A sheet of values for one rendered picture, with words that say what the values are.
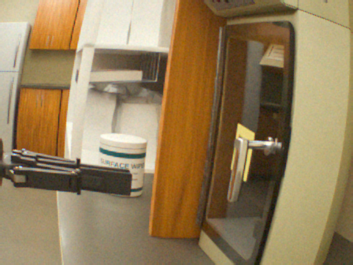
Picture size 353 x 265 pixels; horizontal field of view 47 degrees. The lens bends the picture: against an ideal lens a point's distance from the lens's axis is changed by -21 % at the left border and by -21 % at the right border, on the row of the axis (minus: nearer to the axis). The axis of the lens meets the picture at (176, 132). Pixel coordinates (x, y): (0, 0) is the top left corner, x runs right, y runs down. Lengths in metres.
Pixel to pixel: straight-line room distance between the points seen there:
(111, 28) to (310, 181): 1.45
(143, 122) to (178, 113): 0.92
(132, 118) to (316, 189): 1.30
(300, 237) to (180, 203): 0.38
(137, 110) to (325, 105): 1.31
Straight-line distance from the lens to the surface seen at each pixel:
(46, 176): 0.57
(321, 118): 0.66
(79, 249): 0.87
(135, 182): 1.30
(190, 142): 0.97
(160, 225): 1.00
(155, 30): 1.86
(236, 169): 0.66
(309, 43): 0.65
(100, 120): 1.95
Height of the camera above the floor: 1.29
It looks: 7 degrees down
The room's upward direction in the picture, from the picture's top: 7 degrees clockwise
